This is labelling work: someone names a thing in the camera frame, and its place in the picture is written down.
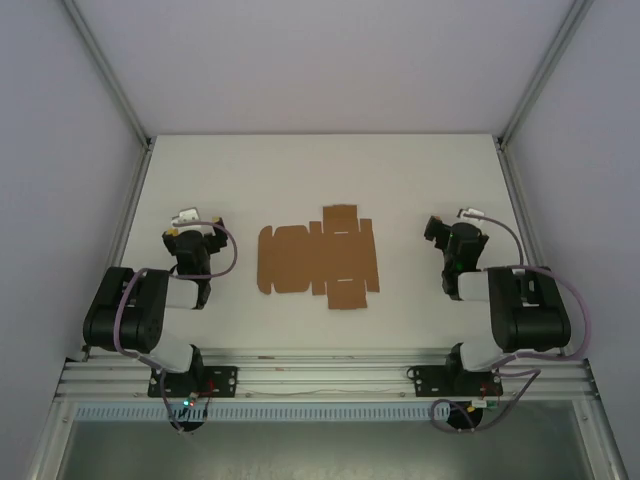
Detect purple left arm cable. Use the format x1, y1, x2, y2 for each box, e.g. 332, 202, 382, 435
112, 219, 239, 426

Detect brown cardboard box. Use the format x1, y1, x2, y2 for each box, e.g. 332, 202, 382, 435
257, 203, 381, 312

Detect aluminium frame post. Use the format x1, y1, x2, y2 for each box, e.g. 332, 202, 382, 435
495, 0, 596, 149
62, 0, 153, 149

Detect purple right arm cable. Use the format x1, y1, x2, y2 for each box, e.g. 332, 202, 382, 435
429, 213, 593, 434

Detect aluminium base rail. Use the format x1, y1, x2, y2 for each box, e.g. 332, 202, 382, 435
53, 348, 600, 403

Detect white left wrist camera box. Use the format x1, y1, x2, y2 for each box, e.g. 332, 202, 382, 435
171, 206, 202, 227

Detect grey metal sheet panel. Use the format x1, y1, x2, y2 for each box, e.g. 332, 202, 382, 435
27, 402, 629, 480

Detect aluminium table side rail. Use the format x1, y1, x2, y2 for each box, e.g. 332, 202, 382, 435
79, 142, 154, 362
494, 142, 589, 362

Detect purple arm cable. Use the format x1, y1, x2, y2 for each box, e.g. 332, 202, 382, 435
429, 213, 593, 434
112, 219, 239, 426

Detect grey slotted cable duct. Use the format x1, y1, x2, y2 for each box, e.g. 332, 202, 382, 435
73, 405, 451, 422

